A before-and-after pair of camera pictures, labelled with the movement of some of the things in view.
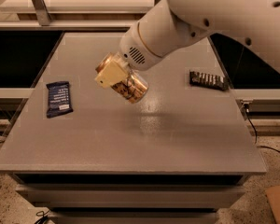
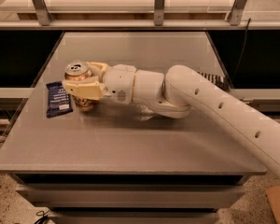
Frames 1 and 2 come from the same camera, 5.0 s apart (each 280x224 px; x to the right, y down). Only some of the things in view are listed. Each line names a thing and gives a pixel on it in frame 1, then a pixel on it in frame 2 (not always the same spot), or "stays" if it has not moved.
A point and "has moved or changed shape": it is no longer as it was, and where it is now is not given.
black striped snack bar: (206, 79) stays
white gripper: (134, 49) to (119, 81)
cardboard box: (279, 200) stays
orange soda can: (134, 87) has moved or changed shape
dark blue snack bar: (58, 99) stays
